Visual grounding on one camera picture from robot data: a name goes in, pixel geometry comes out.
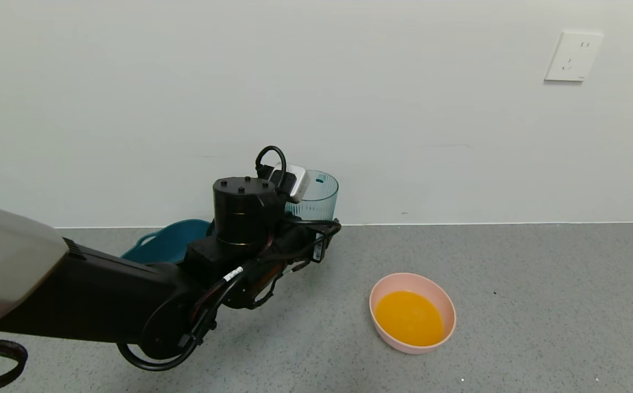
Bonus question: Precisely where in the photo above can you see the ribbed clear glass cup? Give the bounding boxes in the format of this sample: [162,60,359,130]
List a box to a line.
[285,170,339,222]

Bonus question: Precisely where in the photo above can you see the orange juice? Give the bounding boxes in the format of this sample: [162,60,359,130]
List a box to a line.
[375,290,445,348]

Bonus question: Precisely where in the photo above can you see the pink ribbed bowl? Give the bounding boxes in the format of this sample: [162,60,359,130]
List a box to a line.
[369,272,457,355]

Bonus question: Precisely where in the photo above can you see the teal plastic basin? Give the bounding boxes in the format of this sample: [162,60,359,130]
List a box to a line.
[121,219,212,266]

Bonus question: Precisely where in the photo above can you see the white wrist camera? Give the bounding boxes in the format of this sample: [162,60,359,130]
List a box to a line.
[269,163,311,204]

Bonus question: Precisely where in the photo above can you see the black camera cable loop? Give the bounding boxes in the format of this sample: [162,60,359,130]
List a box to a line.
[255,145,288,189]

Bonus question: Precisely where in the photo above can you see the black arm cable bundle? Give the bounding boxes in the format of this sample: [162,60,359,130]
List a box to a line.
[116,217,343,373]

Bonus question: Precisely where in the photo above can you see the white wall socket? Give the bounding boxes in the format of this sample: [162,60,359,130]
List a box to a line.
[544,31,605,83]

